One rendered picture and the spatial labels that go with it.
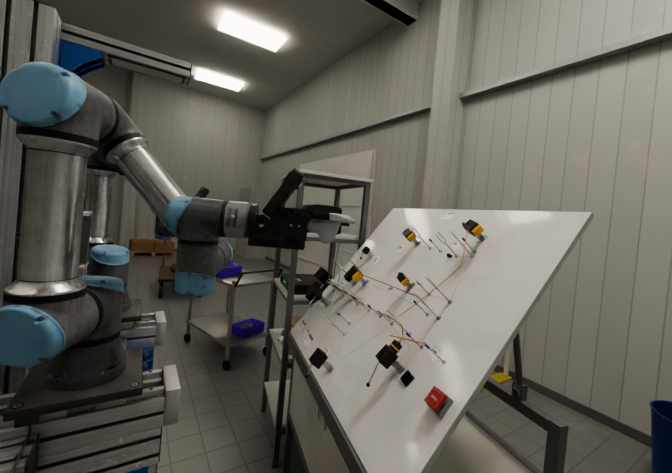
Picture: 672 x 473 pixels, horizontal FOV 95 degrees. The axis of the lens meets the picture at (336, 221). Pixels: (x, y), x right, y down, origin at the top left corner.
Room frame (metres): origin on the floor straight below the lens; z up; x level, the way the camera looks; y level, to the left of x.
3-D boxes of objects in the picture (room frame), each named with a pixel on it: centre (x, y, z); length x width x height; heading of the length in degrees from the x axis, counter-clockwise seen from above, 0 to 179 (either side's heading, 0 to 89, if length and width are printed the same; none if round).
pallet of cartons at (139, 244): (8.70, 5.10, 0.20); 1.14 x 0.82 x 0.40; 123
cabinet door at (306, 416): (1.56, 0.07, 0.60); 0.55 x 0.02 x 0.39; 21
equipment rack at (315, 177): (2.24, 0.12, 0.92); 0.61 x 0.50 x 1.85; 21
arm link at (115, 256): (1.14, 0.82, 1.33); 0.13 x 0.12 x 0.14; 58
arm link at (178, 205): (0.62, 0.27, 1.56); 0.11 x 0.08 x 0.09; 97
